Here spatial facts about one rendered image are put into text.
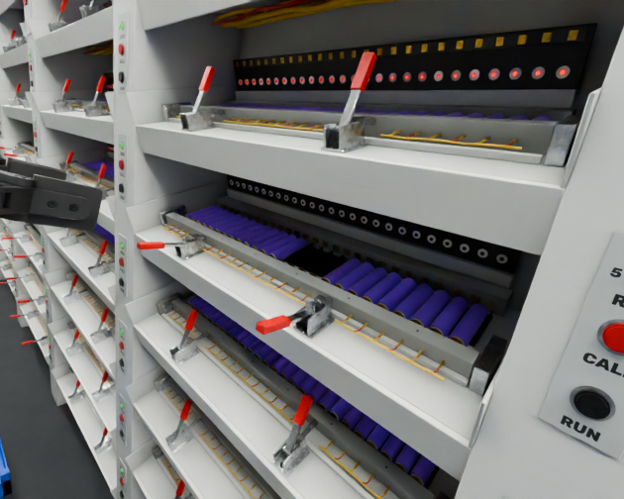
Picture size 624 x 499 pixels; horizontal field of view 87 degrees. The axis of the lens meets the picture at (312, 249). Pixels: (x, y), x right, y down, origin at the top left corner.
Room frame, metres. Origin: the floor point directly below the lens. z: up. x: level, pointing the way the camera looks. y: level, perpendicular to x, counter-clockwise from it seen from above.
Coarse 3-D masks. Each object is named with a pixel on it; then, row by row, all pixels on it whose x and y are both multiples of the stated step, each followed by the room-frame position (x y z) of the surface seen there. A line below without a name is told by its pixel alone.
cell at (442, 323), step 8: (448, 304) 0.34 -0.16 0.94; (456, 304) 0.33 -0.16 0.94; (464, 304) 0.34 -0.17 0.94; (448, 312) 0.32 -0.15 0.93; (456, 312) 0.32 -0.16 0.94; (464, 312) 0.33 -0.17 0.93; (440, 320) 0.31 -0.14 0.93; (448, 320) 0.31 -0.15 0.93; (456, 320) 0.32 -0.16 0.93; (440, 328) 0.30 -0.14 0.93; (448, 328) 0.30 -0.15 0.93
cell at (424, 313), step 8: (432, 296) 0.35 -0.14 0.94; (440, 296) 0.35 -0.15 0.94; (448, 296) 0.35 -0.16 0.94; (424, 304) 0.34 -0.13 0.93; (432, 304) 0.33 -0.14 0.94; (440, 304) 0.34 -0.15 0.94; (416, 312) 0.33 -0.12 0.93; (424, 312) 0.32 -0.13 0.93; (432, 312) 0.32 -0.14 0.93; (424, 320) 0.31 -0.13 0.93; (432, 320) 0.32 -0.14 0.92
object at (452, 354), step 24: (168, 216) 0.59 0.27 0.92; (216, 240) 0.49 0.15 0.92; (264, 264) 0.42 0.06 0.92; (288, 264) 0.41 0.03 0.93; (312, 288) 0.37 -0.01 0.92; (336, 288) 0.36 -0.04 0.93; (360, 312) 0.32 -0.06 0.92; (384, 312) 0.32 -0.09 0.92; (408, 336) 0.29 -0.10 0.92; (432, 336) 0.28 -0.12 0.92; (408, 360) 0.27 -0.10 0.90; (456, 360) 0.26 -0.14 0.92
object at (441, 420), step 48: (192, 192) 0.67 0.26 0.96; (240, 192) 0.67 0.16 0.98; (144, 240) 0.55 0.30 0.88; (384, 240) 0.45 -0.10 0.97; (192, 288) 0.47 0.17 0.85; (240, 288) 0.40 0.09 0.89; (288, 336) 0.32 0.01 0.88; (336, 336) 0.31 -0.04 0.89; (336, 384) 0.29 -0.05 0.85; (384, 384) 0.25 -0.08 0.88; (432, 384) 0.25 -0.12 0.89; (480, 384) 0.24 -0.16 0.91; (432, 432) 0.22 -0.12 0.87
